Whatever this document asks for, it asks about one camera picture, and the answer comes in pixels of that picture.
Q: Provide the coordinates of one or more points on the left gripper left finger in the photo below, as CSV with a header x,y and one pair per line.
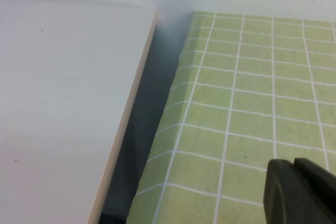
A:
x,y
281,195

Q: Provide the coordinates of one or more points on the green checked tablecloth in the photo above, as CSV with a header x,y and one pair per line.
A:
x,y
249,103

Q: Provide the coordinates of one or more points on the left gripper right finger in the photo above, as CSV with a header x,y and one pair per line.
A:
x,y
323,197

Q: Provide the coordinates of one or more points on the white board with beige edge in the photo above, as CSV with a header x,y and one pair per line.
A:
x,y
65,77

